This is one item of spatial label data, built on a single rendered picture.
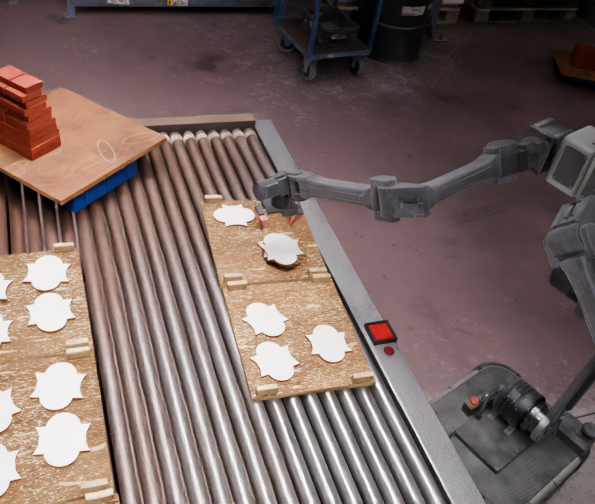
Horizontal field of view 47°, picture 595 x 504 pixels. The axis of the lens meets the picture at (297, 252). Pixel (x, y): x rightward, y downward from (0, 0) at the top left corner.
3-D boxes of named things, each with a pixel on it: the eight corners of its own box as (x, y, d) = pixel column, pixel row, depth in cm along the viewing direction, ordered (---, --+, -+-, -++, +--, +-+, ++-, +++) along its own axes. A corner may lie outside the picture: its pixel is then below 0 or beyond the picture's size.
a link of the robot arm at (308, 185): (407, 217, 173) (401, 176, 169) (390, 224, 170) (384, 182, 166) (304, 198, 207) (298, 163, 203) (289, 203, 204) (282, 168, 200)
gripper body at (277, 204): (298, 212, 213) (302, 193, 208) (267, 217, 209) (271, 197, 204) (290, 199, 217) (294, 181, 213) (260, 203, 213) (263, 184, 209)
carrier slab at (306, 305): (330, 281, 219) (331, 278, 218) (375, 385, 190) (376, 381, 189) (221, 291, 208) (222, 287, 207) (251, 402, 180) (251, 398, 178)
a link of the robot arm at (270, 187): (310, 198, 202) (305, 170, 200) (280, 210, 196) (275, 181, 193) (285, 195, 212) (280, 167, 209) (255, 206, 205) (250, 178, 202)
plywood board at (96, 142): (62, 90, 262) (62, 86, 261) (166, 141, 246) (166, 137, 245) (-52, 142, 227) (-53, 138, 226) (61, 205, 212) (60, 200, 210)
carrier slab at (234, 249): (297, 201, 248) (298, 197, 247) (328, 280, 219) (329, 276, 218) (200, 204, 238) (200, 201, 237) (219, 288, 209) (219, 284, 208)
